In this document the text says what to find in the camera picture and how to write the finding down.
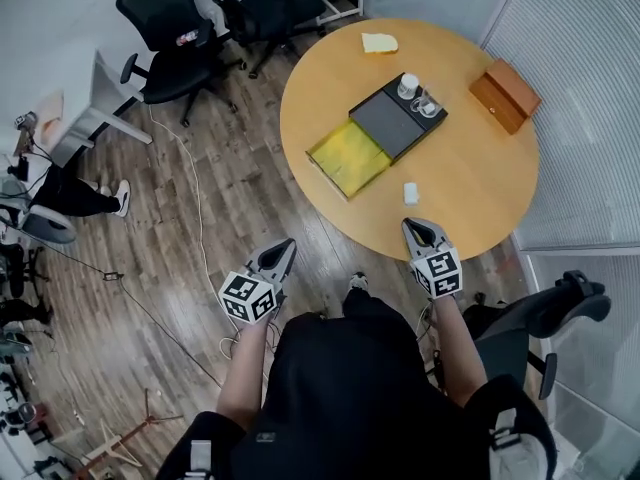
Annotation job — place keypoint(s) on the person's right forearm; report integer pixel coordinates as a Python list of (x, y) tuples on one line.
[(457, 348)]

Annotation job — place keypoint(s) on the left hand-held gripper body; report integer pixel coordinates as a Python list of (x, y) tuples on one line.
[(247, 295)]

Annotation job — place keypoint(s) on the small red white bottle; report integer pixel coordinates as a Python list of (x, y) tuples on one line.
[(188, 38)]

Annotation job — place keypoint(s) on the black tray with yellow drawer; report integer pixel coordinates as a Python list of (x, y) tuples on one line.
[(390, 123)]

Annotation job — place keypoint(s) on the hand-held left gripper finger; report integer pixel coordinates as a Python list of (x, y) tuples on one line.
[(289, 265), (265, 253)]

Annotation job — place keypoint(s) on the wide white window blind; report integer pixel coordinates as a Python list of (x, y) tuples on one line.
[(580, 93)]

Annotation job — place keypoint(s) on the person's grey shoe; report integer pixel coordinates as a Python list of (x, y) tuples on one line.
[(359, 281)]

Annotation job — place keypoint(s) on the white capped glass cup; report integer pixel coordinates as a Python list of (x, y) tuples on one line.
[(407, 85)]

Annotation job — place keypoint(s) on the black loop headrest office chair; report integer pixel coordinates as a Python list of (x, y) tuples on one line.
[(270, 13)]

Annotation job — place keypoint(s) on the person's black shirt torso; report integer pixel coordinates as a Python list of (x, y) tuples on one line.
[(350, 393)]

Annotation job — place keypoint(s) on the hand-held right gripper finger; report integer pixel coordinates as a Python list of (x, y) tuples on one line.
[(412, 243), (440, 235)]

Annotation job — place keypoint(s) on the person's left forearm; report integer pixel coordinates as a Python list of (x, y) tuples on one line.
[(245, 368)]

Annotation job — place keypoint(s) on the black padded office chair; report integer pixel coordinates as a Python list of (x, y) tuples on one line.
[(525, 318)]

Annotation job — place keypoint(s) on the small white object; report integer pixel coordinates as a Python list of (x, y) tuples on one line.
[(411, 193)]

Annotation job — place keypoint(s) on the clear drinking glass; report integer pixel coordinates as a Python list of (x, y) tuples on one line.
[(427, 104)]

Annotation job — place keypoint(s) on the slice of bread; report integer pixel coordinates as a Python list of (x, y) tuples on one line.
[(380, 43)]

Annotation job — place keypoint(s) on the white desk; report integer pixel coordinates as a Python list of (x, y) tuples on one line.
[(80, 118)]

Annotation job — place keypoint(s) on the person's black trouser leg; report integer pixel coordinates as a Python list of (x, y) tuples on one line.
[(362, 304)]

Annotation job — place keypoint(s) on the black mesh headrest office chair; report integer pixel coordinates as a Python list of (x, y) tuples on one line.
[(170, 73)]

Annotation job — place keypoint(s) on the brown wooden box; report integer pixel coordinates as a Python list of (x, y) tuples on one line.
[(505, 95)]

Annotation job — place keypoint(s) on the wooden coat stand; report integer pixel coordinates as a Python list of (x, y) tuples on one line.
[(120, 438)]

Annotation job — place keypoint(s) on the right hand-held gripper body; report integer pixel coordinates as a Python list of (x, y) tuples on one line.
[(439, 273)]

